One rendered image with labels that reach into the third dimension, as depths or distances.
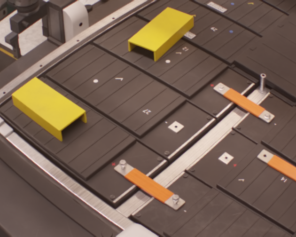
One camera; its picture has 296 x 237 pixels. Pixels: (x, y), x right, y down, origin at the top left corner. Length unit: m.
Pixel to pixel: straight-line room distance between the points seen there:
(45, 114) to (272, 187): 0.47
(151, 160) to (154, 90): 0.18
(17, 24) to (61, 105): 0.71
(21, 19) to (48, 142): 0.76
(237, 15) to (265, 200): 0.58
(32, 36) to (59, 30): 1.58
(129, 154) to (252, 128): 0.25
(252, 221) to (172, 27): 0.54
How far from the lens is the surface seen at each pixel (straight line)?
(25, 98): 1.40
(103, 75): 1.47
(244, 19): 1.64
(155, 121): 1.36
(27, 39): 3.31
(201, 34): 1.58
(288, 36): 1.60
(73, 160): 1.31
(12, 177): 1.16
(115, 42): 1.56
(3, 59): 2.69
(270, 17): 1.67
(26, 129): 1.38
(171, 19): 1.57
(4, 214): 1.11
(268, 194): 1.24
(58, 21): 1.73
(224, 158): 1.31
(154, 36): 1.52
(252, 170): 1.28
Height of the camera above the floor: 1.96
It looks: 44 degrees down
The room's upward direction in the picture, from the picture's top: 3 degrees counter-clockwise
